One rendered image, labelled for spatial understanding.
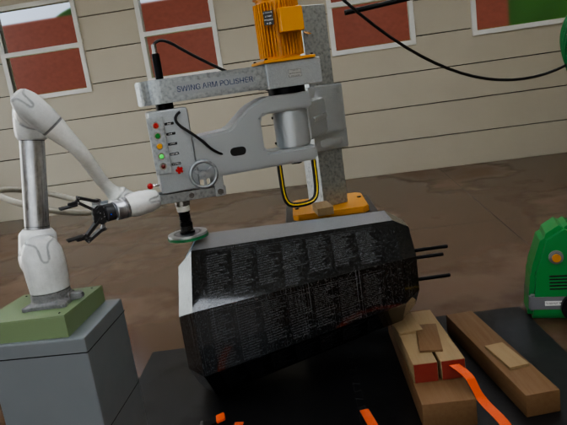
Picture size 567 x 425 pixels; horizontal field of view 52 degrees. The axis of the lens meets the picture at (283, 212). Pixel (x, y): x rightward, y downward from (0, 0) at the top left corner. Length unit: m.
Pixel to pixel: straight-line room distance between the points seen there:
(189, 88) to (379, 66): 6.27
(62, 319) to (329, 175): 2.08
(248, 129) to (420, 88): 6.26
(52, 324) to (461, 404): 1.75
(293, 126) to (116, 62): 6.69
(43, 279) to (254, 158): 1.25
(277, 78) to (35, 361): 1.75
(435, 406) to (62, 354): 1.59
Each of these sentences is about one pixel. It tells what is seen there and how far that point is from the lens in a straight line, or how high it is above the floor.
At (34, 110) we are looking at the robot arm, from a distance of 2.48.
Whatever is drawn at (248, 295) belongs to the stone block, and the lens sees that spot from 2.87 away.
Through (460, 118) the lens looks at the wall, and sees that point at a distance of 9.26.
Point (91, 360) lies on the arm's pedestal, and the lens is 2.37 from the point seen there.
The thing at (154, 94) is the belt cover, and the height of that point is 1.64.
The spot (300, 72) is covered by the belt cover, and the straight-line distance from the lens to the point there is 3.12.
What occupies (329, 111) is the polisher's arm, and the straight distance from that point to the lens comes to 3.71.
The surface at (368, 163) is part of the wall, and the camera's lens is 9.14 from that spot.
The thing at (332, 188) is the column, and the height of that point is 0.89.
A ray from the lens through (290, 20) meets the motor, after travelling 3.08.
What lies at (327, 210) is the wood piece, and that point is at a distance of 3.59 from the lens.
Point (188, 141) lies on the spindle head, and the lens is 3.01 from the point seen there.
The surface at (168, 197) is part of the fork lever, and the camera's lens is 3.08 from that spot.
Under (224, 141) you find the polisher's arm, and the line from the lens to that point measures 3.05.
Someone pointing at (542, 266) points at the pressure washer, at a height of 0.34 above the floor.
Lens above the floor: 1.61
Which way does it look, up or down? 13 degrees down
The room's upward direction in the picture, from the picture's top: 8 degrees counter-clockwise
